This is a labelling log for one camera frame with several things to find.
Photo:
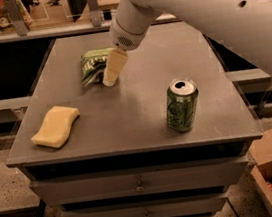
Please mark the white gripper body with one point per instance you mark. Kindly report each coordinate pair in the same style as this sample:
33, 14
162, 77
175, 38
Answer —
127, 37

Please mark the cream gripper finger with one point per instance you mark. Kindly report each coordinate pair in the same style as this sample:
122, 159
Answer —
117, 59

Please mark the green jalapeno chip bag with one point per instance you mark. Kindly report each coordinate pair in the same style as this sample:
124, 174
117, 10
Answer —
93, 65

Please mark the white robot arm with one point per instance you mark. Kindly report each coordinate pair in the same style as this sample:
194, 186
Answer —
242, 26

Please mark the green soda can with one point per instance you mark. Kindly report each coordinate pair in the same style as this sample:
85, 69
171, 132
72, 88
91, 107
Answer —
181, 102

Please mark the grey drawer cabinet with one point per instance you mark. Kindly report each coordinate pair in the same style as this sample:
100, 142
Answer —
122, 159

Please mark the yellow sponge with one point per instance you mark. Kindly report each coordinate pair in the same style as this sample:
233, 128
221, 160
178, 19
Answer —
56, 127

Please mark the orange packaged item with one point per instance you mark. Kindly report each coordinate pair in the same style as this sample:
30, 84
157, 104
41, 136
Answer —
5, 21

